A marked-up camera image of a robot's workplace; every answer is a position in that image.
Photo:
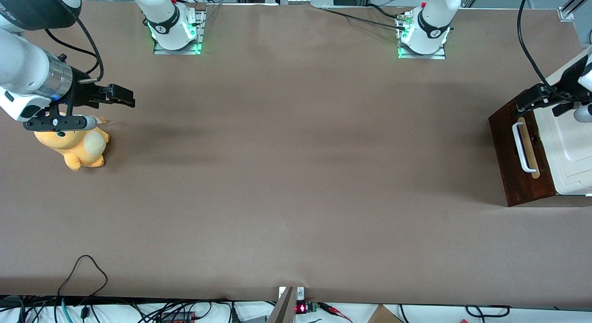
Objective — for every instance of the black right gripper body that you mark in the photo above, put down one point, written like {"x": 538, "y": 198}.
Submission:
{"x": 82, "y": 92}

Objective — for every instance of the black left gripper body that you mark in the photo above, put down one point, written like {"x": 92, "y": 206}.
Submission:
{"x": 565, "y": 89}

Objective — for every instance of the dark wood drawer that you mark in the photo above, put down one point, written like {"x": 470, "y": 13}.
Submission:
{"x": 506, "y": 142}

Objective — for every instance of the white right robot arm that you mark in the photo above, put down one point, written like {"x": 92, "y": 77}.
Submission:
{"x": 23, "y": 68}

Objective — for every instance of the orange plush toy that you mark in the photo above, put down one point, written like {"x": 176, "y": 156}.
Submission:
{"x": 76, "y": 147}

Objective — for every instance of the brown cardboard piece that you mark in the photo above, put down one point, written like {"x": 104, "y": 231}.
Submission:
{"x": 384, "y": 316}

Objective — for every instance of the red display circuit board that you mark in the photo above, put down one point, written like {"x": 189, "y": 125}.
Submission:
{"x": 305, "y": 307}

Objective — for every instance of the red alligator clip leads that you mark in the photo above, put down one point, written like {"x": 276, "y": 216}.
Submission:
{"x": 335, "y": 310}

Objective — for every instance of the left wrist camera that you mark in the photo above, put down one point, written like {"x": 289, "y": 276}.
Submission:
{"x": 583, "y": 114}

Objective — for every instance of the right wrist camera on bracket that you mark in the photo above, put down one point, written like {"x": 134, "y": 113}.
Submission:
{"x": 60, "y": 123}

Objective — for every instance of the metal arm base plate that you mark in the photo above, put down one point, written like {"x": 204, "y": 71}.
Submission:
{"x": 162, "y": 49}
{"x": 439, "y": 54}

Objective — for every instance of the silver aluminium frame profile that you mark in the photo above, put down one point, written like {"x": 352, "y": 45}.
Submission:
{"x": 571, "y": 8}

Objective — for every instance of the white post bracket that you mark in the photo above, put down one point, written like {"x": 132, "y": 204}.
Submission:
{"x": 300, "y": 293}

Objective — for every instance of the grey camera post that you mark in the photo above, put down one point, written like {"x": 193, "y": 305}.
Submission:
{"x": 283, "y": 309}

